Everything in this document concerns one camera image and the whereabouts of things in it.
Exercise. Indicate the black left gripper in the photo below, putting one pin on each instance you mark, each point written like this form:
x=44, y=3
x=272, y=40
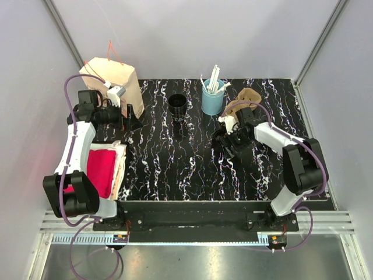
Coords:
x=130, y=122

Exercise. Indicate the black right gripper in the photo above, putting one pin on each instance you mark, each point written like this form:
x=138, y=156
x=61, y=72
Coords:
x=229, y=139

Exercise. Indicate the brown pulp cup carrier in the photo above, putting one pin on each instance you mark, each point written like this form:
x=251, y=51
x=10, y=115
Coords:
x=246, y=98

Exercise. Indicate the printed paper takeout bag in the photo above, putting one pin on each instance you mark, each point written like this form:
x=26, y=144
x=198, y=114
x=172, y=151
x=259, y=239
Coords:
x=100, y=71

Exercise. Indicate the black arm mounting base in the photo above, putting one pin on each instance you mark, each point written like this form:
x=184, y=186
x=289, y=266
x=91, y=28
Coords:
x=197, y=221

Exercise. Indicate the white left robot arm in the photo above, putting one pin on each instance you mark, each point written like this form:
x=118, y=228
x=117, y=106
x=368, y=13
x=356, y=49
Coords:
x=69, y=190

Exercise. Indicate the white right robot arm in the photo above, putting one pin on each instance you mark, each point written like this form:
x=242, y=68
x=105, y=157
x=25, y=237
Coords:
x=304, y=170

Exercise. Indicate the light blue straw holder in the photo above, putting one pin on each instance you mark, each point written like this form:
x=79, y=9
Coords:
x=211, y=103

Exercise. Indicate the stack of black cups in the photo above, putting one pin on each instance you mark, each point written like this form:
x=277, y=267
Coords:
x=177, y=105

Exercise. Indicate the pink folded cloth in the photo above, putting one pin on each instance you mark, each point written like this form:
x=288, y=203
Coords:
x=100, y=170

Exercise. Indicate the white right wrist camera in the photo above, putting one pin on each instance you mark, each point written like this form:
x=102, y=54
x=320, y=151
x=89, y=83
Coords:
x=230, y=124

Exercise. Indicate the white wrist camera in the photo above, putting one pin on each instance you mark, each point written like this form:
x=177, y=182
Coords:
x=230, y=124
x=114, y=94

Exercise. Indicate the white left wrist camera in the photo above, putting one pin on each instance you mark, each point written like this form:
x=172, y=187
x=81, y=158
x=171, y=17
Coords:
x=114, y=94

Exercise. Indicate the left aluminium frame post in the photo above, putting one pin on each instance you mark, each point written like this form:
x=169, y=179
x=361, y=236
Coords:
x=63, y=31

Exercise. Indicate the aluminium frame post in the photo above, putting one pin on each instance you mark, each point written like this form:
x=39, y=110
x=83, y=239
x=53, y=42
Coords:
x=63, y=31
x=331, y=22

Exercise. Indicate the right aluminium frame post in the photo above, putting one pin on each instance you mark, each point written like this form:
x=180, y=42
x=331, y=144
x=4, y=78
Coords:
x=331, y=22

